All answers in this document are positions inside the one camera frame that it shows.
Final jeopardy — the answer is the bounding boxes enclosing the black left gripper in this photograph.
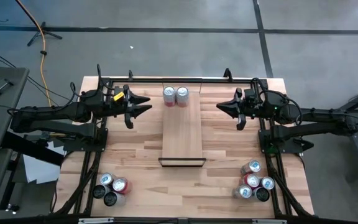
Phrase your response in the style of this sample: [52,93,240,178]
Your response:
[104,84,153,129]

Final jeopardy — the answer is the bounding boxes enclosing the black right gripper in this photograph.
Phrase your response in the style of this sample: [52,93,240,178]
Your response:
[216,87,261,131]

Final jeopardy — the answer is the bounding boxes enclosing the pale pink soda can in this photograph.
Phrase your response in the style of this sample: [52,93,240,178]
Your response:
[175,86,190,108]
[162,86,177,108]

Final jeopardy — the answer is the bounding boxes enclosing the silver blue energy drink can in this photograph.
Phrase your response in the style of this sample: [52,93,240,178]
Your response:
[99,172,116,187]
[231,183,253,199]
[240,159,262,175]
[260,175,275,191]

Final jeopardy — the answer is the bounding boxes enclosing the black-top silver can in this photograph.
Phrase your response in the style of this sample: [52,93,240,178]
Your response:
[92,184,109,200]
[103,191,127,208]
[253,186,271,203]

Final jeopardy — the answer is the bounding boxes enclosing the red soda can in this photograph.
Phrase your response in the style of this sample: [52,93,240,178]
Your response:
[112,177,133,195]
[240,172,260,189]

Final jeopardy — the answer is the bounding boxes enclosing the black tripod stand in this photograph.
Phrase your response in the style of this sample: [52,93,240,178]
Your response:
[26,21,63,47]

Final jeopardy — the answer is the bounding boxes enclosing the white paper sheet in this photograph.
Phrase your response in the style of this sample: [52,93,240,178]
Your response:
[22,141,65,184]

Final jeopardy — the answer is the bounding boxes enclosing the black support beam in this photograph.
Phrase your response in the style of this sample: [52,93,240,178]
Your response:
[0,132,65,166]

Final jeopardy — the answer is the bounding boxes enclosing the grey side desk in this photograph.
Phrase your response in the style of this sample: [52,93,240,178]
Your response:
[0,66,30,220]

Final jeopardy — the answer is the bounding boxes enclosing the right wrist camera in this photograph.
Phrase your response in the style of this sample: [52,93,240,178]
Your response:
[244,88,257,101]

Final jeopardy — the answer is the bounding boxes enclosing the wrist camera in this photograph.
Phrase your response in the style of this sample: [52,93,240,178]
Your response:
[244,88,257,101]
[113,85,127,102]

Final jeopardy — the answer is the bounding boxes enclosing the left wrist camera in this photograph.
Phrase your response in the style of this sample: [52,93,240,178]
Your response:
[113,85,127,102]

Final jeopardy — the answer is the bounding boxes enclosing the black aluminium rail frame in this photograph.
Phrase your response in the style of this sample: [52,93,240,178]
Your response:
[53,77,316,218]

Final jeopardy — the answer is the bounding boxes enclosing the black floor cable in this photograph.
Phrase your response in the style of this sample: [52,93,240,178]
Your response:
[0,45,76,105]

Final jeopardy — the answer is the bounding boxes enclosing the black cable bundle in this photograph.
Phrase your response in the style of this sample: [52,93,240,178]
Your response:
[54,152,101,215]
[265,154,312,217]

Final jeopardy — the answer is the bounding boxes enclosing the yellow extension cord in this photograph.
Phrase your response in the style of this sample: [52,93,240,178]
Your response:
[14,0,53,108]

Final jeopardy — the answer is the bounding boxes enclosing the silver metal bracket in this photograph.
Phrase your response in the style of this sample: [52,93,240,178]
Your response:
[78,217,114,224]
[252,219,287,224]

